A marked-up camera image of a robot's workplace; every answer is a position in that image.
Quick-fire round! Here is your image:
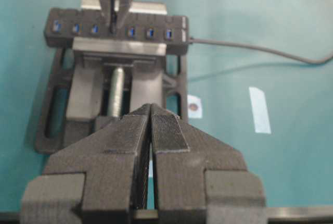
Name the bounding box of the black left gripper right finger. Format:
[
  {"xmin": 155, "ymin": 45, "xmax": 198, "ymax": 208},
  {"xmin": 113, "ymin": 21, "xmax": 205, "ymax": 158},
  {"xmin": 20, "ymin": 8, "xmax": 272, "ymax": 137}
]
[{"xmin": 150, "ymin": 104, "xmax": 267, "ymax": 223}]

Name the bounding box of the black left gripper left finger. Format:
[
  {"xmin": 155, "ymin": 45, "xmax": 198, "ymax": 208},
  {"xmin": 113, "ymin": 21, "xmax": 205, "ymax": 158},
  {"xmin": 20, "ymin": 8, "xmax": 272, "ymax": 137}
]
[{"xmin": 20, "ymin": 104, "xmax": 151, "ymax": 223}]

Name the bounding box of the black USB cable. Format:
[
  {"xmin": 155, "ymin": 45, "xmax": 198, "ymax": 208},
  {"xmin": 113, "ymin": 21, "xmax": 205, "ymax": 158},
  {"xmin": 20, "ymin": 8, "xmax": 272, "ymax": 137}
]
[{"xmin": 109, "ymin": 0, "xmax": 118, "ymax": 35}]

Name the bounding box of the black multi-port USB hub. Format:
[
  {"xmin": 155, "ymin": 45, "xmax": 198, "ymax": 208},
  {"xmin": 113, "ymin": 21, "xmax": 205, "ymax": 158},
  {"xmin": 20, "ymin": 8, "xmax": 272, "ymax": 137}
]
[{"xmin": 44, "ymin": 7, "xmax": 189, "ymax": 55}]

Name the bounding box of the white sticker with brown dot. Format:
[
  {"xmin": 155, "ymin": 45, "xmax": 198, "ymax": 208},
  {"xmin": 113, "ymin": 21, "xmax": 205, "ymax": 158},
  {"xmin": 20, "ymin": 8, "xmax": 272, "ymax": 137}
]
[{"xmin": 187, "ymin": 94, "xmax": 203, "ymax": 119}]

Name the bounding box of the white tape strip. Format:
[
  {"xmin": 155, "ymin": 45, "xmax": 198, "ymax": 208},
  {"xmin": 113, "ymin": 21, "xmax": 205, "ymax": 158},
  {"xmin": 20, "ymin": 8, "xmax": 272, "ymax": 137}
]
[{"xmin": 249, "ymin": 86, "xmax": 272, "ymax": 134}]

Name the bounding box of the grey bench vise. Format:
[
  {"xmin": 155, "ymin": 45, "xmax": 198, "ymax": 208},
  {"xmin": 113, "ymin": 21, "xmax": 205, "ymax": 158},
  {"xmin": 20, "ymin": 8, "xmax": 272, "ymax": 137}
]
[{"xmin": 34, "ymin": 0, "xmax": 189, "ymax": 154}]

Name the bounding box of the black hub power cable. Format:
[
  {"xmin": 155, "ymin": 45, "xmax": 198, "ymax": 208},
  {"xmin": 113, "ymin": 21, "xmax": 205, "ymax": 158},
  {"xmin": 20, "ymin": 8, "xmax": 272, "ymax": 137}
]
[{"xmin": 187, "ymin": 35, "xmax": 333, "ymax": 66}]

